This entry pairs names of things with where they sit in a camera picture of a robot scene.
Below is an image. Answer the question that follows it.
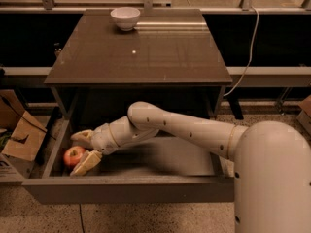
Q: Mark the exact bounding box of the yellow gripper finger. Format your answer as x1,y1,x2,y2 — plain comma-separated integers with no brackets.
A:
70,150,102,176
70,129,93,149

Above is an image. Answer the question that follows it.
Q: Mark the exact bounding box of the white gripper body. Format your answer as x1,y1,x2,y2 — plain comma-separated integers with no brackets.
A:
90,123,119,155

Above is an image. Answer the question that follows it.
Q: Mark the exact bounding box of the red apple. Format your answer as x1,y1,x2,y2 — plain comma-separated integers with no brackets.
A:
63,146,86,169

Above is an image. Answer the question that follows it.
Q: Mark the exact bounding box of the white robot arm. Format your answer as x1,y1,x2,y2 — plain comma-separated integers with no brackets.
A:
71,102,311,233

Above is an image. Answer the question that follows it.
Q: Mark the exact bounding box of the open grey top drawer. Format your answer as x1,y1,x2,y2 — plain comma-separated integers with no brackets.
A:
22,120,234,204

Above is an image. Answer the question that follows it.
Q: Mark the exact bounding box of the brown cardboard box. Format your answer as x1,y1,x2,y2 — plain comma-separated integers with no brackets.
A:
0,89,47,184

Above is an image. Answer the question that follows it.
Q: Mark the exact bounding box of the white ceramic bowl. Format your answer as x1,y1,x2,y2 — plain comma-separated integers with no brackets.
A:
110,7,141,31

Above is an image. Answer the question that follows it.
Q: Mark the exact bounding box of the black cable on floor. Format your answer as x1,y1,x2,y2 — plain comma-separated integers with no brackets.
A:
78,204,86,233

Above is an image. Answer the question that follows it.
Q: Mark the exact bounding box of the metal window rail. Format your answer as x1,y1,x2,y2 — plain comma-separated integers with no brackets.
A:
0,0,311,16

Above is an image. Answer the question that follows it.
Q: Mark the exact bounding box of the white cable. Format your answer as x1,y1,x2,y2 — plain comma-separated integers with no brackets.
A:
223,7,259,98

